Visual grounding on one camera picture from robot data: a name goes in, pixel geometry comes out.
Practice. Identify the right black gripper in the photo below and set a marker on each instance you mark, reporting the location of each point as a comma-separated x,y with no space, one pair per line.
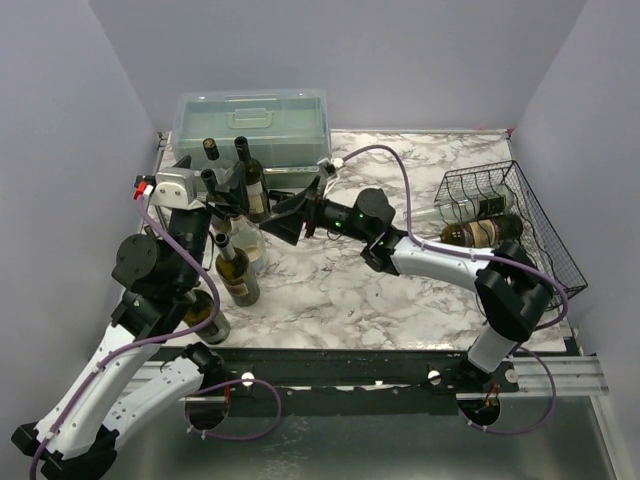
308,211

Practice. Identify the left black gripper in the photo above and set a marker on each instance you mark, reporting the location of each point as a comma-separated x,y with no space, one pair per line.
235,190

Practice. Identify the dark bottle tan label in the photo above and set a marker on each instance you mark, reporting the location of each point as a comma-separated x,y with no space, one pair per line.
234,269

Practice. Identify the dark wine bottle maroon label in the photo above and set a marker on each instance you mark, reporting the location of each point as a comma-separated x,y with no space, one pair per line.
483,233

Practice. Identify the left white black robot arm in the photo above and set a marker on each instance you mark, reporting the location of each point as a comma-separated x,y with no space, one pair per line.
82,435

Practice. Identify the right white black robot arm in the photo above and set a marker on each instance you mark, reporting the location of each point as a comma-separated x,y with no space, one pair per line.
512,292

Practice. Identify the dark capped bottle rear left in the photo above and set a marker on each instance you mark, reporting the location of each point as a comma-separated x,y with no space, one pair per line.
210,149

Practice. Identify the dark bottle beige label back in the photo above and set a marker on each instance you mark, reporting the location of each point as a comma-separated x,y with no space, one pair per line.
259,208

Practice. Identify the clear glass bottle standing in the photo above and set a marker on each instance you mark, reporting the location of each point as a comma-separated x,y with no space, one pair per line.
247,237

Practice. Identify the dark bottle back left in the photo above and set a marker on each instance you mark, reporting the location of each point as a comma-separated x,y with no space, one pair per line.
215,204

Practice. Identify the clear bottle in rack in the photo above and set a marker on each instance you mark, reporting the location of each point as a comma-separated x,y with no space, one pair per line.
467,209

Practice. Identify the black T-shaped corkscrew tool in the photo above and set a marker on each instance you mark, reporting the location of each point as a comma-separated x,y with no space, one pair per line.
282,201

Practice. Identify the translucent green plastic storage box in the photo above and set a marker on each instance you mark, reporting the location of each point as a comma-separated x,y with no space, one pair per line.
287,131

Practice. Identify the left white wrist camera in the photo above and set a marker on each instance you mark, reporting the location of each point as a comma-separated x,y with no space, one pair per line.
172,188

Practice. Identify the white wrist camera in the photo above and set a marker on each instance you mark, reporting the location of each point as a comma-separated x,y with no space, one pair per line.
172,188
329,170

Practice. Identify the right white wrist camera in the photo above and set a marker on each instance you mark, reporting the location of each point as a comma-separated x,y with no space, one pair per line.
329,170

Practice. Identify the metal T-shaped bracket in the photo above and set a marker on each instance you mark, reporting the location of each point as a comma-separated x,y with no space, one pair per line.
156,215

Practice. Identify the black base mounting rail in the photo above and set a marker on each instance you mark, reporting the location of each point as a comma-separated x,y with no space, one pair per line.
330,383

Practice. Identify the black wire wine rack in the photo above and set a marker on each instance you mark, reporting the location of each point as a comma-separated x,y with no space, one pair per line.
539,240

